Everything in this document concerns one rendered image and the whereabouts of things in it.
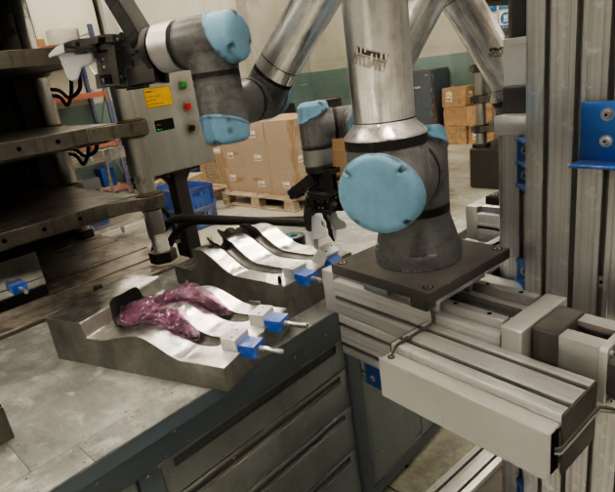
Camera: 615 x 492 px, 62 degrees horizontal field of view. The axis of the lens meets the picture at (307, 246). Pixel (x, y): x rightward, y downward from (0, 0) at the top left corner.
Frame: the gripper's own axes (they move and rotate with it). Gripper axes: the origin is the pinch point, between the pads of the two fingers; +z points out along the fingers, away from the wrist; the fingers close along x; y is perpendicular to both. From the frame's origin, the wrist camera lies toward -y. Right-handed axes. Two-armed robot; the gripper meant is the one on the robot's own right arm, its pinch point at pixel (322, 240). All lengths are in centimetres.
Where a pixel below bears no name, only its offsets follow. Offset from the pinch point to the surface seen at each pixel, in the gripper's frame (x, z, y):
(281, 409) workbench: -25.3, 36.0, 2.8
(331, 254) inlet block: -0.7, 3.1, 3.1
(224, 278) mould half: -17.7, 8.2, -22.2
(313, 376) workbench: -12.9, 33.4, 2.8
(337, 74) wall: 680, -26, -568
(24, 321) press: -56, 16, -71
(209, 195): 197, 64, -341
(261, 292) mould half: -17.7, 9.1, -6.9
